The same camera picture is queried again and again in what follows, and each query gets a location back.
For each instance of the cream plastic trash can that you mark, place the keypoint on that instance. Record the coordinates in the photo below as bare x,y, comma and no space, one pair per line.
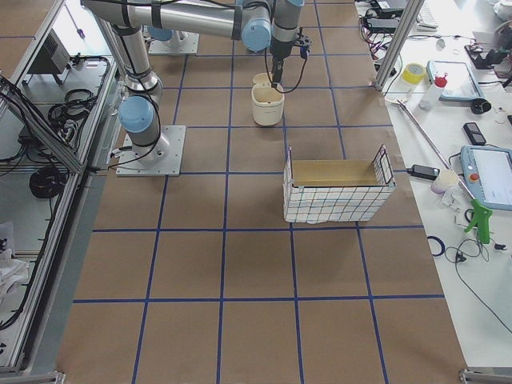
267,102

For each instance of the white purple cup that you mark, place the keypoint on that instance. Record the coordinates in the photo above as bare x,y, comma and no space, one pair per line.
445,180

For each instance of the black phone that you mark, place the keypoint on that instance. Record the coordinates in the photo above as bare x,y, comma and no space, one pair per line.
474,134

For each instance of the black tape roll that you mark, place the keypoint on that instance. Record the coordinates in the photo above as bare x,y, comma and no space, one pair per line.
480,106

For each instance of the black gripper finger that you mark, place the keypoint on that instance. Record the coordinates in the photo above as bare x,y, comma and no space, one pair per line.
275,78

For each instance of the black power adapter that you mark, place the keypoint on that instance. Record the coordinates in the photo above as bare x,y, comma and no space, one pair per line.
424,172

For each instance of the aluminium frame post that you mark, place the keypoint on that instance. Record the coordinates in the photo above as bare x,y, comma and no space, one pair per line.
407,20

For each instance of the red capped white bottle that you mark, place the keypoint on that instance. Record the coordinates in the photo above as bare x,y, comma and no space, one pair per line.
433,94

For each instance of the yellow tape roll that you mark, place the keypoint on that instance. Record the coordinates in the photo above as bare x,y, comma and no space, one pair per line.
413,73

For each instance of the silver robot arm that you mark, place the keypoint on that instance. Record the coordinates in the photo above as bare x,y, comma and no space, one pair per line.
168,34
260,25

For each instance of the checkered cardboard box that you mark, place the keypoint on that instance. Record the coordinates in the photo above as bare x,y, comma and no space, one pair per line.
318,191

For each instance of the grey control box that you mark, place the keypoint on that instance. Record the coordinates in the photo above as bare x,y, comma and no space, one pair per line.
52,59

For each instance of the teach pendant with screen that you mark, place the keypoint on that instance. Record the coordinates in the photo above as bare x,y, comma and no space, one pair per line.
487,174

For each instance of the green handled grabber tool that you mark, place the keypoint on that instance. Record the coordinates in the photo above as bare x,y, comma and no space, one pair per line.
481,218

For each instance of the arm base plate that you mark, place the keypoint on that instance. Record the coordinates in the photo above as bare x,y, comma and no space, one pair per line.
190,47
164,159

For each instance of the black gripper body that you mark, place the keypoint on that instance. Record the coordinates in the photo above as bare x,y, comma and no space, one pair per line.
279,50

